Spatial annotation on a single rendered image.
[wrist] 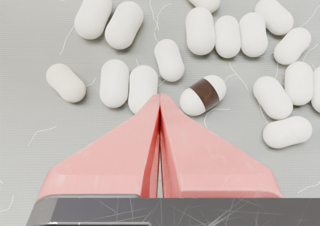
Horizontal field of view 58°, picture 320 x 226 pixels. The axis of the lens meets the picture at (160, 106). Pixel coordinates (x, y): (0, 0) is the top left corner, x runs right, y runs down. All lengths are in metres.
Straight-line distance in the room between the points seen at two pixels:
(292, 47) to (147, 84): 0.10
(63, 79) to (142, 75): 0.05
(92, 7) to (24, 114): 0.09
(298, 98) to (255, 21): 0.06
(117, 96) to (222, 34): 0.09
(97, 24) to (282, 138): 0.15
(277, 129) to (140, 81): 0.09
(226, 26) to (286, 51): 0.05
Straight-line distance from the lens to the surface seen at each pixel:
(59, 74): 0.21
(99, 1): 0.22
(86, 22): 0.22
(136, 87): 0.19
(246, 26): 0.22
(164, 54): 0.20
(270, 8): 0.24
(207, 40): 0.21
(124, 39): 0.21
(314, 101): 0.23
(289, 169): 0.22
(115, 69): 0.20
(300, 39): 0.23
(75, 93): 0.20
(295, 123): 0.21
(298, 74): 0.22
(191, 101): 0.19
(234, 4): 0.25
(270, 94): 0.21
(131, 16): 0.22
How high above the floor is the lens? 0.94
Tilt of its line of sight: 75 degrees down
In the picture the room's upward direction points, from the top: 1 degrees clockwise
